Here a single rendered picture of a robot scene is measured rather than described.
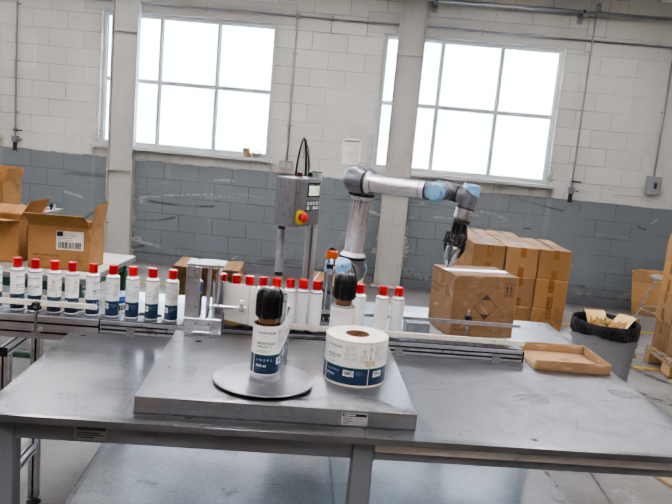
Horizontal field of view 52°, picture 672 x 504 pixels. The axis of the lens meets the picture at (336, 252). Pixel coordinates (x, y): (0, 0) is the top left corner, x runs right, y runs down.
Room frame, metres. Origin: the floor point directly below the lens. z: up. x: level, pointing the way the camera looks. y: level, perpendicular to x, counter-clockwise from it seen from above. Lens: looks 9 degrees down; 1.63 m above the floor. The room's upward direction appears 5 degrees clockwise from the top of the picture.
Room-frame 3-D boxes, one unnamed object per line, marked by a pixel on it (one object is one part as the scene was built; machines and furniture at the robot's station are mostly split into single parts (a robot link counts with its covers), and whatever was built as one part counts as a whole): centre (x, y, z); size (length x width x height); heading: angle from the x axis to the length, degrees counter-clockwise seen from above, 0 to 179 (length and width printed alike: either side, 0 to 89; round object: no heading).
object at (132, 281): (2.61, 0.76, 0.98); 0.05 x 0.05 x 0.20
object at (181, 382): (2.20, 0.15, 0.86); 0.80 x 0.67 x 0.05; 94
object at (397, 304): (2.68, -0.26, 0.98); 0.05 x 0.05 x 0.20
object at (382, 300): (2.67, -0.20, 0.98); 0.05 x 0.05 x 0.20
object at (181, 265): (6.74, 1.23, 0.16); 0.65 x 0.54 x 0.32; 92
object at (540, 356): (2.72, -0.94, 0.85); 0.30 x 0.26 x 0.04; 94
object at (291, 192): (2.73, 0.17, 1.38); 0.17 x 0.10 x 0.19; 149
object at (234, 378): (2.04, 0.19, 0.89); 0.31 x 0.31 x 0.01
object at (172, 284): (2.62, 0.61, 0.98); 0.05 x 0.05 x 0.20
